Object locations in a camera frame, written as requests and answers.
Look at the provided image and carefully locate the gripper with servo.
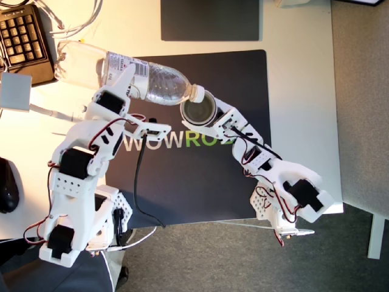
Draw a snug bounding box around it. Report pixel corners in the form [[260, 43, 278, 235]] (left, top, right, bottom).
[[86, 63, 137, 129], [181, 96, 270, 167]]

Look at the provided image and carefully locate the grey paper cup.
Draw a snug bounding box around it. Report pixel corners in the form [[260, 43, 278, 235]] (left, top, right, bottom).
[[179, 92, 218, 128]]

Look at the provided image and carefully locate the clear plastic water bottle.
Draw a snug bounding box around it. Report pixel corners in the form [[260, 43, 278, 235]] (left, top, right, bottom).
[[54, 41, 206, 107]]

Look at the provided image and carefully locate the large dark printed desk mat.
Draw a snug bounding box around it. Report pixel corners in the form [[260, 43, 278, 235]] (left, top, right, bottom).
[[105, 49, 273, 228]]

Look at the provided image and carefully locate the small plain dark mat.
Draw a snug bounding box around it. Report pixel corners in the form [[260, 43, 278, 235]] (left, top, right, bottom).
[[160, 0, 264, 42]]

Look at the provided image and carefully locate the small white box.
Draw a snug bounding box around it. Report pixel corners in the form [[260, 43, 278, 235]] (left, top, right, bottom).
[[0, 72, 91, 123]]

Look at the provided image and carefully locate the black computer keyboard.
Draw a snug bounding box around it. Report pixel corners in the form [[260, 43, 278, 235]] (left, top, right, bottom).
[[0, 3, 55, 86]]

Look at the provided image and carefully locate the black computer mouse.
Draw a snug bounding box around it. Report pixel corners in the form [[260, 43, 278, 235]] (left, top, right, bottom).
[[0, 157, 21, 214]]

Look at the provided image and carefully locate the white table leg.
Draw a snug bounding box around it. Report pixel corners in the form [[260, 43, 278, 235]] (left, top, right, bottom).
[[367, 212, 389, 260]]

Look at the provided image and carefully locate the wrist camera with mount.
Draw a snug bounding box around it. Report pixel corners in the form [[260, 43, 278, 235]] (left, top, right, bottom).
[[212, 108, 247, 139], [123, 115, 173, 141]]

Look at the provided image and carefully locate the red black white servo wire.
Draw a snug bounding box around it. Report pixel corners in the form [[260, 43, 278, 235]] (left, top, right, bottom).
[[89, 114, 146, 153]]

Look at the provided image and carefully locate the black camera cable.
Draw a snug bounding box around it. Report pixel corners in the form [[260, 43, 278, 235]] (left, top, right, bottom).
[[134, 133, 167, 229], [231, 126, 283, 160]]

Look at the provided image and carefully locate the white cable with usb plug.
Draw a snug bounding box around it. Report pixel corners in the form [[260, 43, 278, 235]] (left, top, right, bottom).
[[50, 0, 104, 37]]

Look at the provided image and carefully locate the black power cable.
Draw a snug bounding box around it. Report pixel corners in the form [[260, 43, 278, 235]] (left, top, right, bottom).
[[112, 209, 126, 247]]

